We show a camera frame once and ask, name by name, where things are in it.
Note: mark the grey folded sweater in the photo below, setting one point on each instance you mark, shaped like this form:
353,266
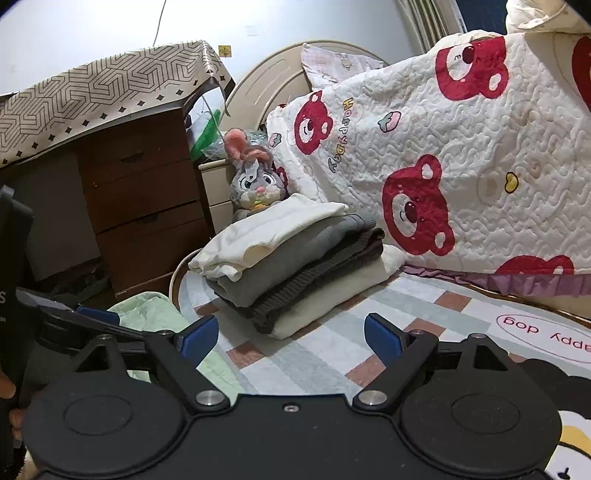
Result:
295,263

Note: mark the checkered printed bed sheet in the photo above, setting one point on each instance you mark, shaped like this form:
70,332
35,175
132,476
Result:
323,360

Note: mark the grey plush bunny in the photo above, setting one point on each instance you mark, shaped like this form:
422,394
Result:
254,180

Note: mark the yellow wall sticker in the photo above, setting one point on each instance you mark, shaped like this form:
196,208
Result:
225,50

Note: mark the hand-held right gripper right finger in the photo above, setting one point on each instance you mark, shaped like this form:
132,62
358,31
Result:
381,337

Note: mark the cream pillow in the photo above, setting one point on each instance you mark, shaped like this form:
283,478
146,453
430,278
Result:
540,16

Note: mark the beige striped curtain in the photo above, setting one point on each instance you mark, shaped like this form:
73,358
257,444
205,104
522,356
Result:
429,18

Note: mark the white ribbed garment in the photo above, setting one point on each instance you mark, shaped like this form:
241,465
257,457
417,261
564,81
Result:
268,230

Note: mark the brown wooden desk with drawers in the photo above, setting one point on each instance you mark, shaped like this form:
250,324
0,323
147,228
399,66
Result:
138,184

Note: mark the dark grey knit sweater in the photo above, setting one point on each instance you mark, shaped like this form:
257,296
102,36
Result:
300,290

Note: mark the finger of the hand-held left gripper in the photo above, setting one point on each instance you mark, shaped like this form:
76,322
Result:
92,328
97,314

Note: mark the person's left hand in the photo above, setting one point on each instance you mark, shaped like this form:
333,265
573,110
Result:
5,385

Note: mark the cream nightstand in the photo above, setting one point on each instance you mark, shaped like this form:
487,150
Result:
217,184

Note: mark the cream bed headboard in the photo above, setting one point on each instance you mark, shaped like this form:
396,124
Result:
258,87

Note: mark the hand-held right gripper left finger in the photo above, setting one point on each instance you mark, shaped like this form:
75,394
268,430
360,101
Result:
199,337

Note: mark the geometric patterned tablecloth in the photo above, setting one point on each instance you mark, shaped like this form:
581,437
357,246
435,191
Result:
92,92

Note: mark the white printed pillow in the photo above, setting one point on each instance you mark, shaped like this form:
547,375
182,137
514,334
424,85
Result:
337,64

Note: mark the white quilt with red bears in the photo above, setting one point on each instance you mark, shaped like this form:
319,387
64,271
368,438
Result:
461,138

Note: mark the green plastic bag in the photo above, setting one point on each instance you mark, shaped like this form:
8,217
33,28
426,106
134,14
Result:
203,134

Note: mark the cream folded garment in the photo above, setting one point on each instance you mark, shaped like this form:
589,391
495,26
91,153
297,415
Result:
332,300

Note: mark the light green blanket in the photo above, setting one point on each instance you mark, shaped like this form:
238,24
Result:
147,309

